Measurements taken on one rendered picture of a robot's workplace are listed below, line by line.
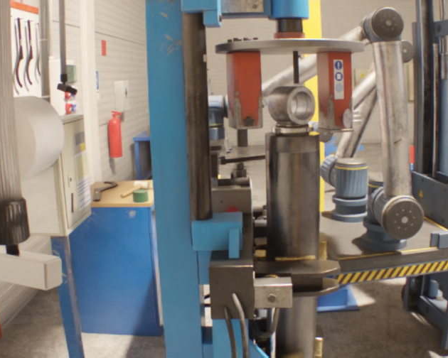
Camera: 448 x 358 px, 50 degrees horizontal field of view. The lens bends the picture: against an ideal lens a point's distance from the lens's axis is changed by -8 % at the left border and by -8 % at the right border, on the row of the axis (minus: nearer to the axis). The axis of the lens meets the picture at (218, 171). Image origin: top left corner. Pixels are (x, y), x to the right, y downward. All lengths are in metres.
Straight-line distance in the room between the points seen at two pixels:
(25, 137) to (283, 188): 0.96
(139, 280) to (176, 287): 1.30
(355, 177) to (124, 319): 1.78
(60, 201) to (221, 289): 0.62
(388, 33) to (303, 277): 1.09
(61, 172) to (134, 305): 1.85
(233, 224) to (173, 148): 0.37
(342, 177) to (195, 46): 1.55
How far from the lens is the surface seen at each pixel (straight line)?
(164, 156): 1.96
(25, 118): 1.51
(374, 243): 2.62
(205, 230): 1.85
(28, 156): 1.52
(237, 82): 1.86
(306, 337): 2.18
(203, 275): 2.08
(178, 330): 2.19
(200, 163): 1.83
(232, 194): 2.33
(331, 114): 2.01
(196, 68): 1.81
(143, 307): 3.47
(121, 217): 3.28
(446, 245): 2.71
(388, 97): 2.27
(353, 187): 3.07
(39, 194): 1.81
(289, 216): 1.96
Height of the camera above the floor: 1.69
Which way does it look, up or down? 10 degrees down
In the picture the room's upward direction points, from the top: 2 degrees counter-clockwise
